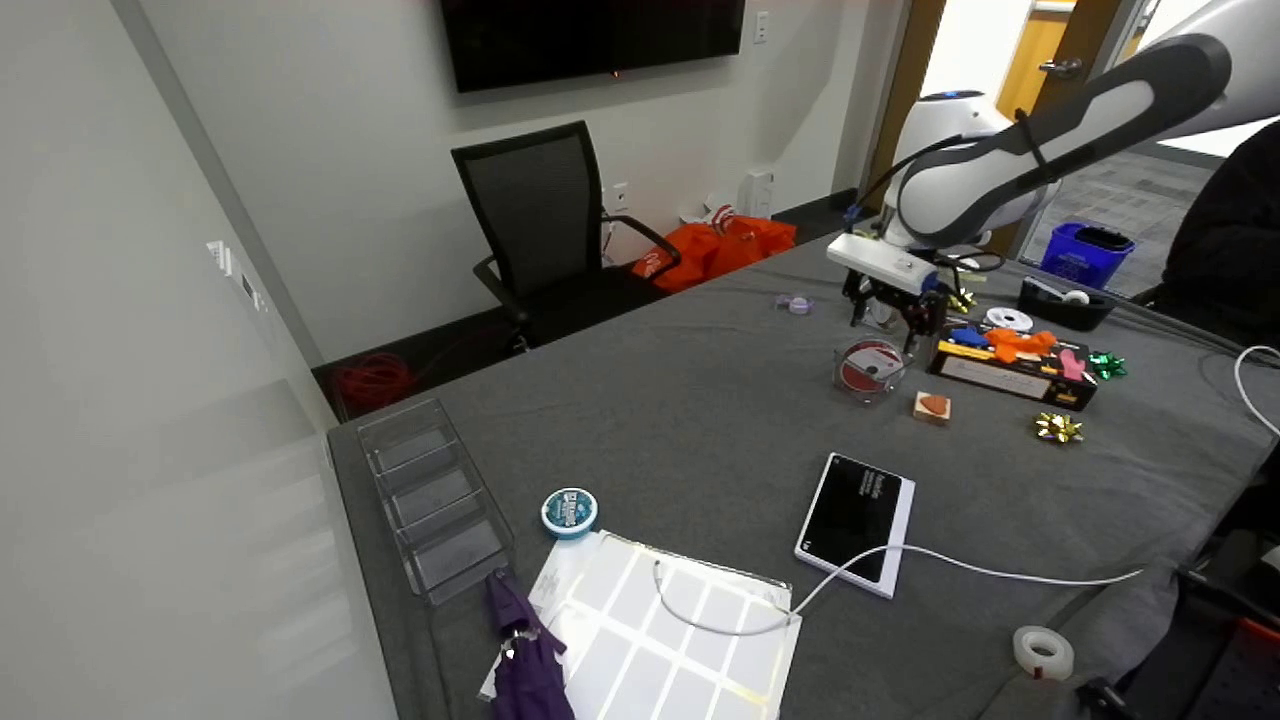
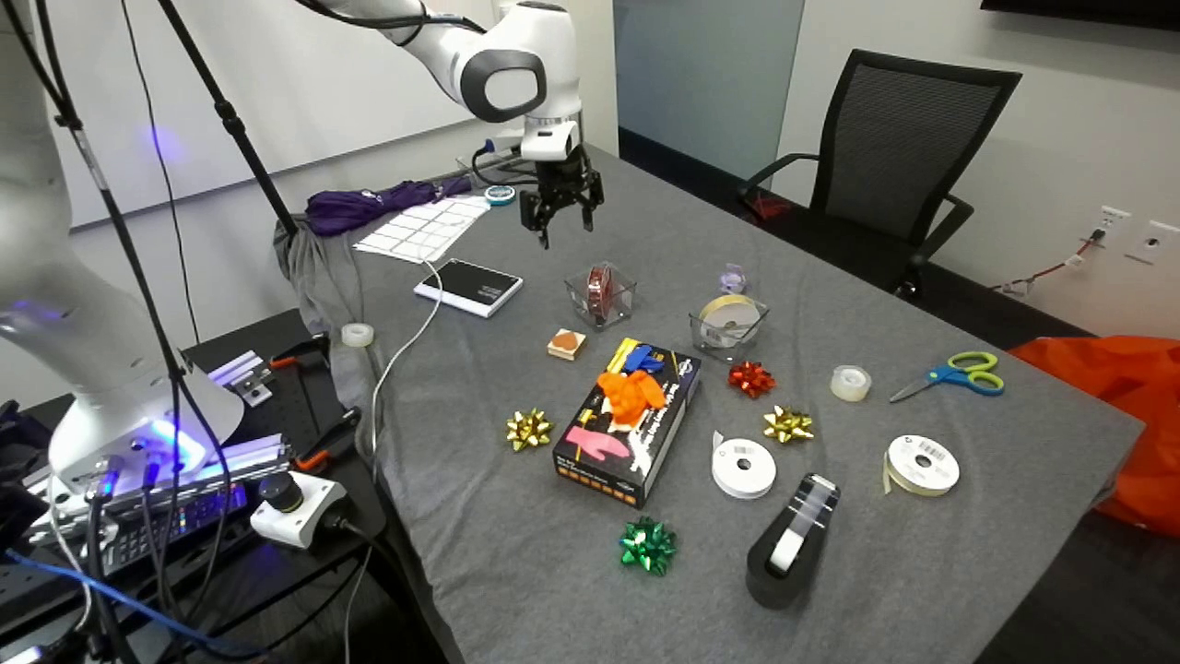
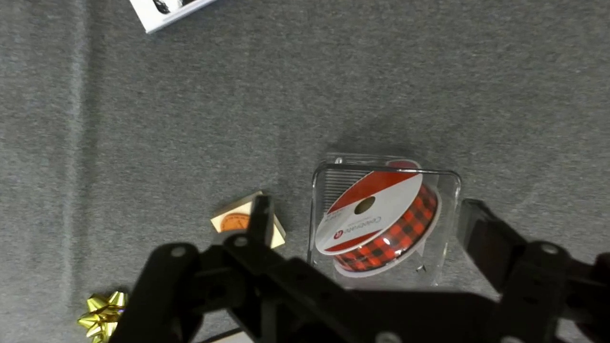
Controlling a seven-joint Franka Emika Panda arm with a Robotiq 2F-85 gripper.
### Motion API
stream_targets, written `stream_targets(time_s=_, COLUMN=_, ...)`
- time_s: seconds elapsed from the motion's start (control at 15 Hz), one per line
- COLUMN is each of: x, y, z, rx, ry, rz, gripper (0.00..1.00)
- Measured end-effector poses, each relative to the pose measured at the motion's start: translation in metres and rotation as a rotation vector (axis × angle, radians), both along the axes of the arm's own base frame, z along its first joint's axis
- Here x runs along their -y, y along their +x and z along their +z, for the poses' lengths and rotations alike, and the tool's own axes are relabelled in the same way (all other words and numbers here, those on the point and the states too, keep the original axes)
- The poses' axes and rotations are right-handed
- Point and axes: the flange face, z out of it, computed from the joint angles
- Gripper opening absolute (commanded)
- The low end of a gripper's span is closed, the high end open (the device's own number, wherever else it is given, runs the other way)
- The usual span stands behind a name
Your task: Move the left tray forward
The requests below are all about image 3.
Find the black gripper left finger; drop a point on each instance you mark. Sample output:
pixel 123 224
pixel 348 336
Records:
pixel 211 292

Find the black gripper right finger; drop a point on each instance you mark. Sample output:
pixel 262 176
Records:
pixel 546 298

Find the clear tray with plaid spool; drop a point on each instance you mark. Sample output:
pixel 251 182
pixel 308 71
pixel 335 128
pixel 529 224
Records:
pixel 449 186

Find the red plaid ribbon spool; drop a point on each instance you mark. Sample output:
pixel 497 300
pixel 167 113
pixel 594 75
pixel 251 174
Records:
pixel 375 216

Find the wooden heart stamp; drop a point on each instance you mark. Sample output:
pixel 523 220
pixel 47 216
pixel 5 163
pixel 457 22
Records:
pixel 232 222

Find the gold gift bow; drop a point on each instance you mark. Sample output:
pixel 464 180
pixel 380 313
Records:
pixel 102 315

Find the grey table cloth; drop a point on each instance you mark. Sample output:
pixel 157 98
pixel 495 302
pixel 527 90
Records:
pixel 192 115

